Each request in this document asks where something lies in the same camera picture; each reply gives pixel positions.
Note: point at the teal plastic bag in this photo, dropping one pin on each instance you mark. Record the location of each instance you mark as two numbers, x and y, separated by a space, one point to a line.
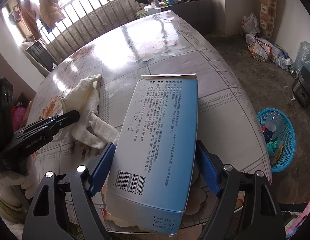
271 148

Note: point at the blue plastic basket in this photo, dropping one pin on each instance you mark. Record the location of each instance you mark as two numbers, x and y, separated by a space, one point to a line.
287 135

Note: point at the white plastic bag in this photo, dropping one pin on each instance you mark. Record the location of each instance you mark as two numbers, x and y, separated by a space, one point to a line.
249 23

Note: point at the brown hanging garment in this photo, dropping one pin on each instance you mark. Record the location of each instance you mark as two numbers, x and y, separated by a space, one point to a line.
31 20

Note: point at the clear red-trimmed document bag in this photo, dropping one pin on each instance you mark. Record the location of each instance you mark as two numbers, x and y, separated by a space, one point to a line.
259 50

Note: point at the dark grey rice cooker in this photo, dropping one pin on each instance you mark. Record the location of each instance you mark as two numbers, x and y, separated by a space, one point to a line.
304 87

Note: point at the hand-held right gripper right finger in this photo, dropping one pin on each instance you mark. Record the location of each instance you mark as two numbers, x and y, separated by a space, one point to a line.
207 167

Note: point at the crumpled clear plastic bags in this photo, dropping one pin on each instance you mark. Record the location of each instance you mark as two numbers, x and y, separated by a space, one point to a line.
280 57

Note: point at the small white bottle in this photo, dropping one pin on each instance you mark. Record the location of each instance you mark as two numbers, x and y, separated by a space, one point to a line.
157 2

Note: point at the round table with glossy cover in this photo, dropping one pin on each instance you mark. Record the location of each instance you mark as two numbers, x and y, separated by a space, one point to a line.
170 55

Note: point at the metal balcony railing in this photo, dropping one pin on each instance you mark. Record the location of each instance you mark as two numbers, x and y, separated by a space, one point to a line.
77 20

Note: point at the red printed bag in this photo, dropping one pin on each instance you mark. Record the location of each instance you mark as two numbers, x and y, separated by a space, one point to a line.
19 116

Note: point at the beige hanging jacket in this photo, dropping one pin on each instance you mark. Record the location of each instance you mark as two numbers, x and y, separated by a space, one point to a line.
48 7

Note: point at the person's left hand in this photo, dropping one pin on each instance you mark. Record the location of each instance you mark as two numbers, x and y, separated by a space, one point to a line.
32 178

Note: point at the blue white cardboard box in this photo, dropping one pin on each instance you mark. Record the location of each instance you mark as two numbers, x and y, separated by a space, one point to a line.
155 135

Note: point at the clear plastic water bottle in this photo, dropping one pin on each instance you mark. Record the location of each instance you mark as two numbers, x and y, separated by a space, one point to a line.
272 122

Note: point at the white plastic container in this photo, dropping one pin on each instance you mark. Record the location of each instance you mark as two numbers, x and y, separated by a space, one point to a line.
250 39

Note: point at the black slatted rack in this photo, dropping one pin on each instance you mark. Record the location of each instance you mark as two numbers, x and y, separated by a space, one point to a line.
41 55

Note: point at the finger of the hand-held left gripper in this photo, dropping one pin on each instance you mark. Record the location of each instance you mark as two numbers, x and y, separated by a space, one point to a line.
54 129
65 116

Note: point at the pink printed cloth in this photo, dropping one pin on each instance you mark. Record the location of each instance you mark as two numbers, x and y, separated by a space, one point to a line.
304 217

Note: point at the grey cabinet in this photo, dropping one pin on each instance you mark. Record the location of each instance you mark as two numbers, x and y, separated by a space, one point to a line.
192 17

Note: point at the white cotton cloth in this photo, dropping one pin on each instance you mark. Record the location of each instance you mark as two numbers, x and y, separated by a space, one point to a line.
95 120

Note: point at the dark hanging garment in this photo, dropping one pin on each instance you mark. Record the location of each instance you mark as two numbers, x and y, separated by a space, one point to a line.
14 16

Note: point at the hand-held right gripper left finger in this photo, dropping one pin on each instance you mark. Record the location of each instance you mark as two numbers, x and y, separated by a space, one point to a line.
102 165

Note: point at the empty blue water jug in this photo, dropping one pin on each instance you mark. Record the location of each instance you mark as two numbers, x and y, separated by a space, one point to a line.
305 55

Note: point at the yellow snack packet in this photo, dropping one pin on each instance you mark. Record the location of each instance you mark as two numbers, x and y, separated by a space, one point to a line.
279 153

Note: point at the black flat device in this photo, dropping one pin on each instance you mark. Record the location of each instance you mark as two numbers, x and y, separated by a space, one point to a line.
143 0

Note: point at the white green paper bag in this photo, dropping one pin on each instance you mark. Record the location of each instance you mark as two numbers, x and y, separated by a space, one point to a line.
141 14

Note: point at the small green bottle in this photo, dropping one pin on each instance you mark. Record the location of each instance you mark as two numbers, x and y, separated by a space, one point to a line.
292 70

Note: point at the tall patterned cardboard box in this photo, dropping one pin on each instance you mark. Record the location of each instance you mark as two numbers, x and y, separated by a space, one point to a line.
267 10

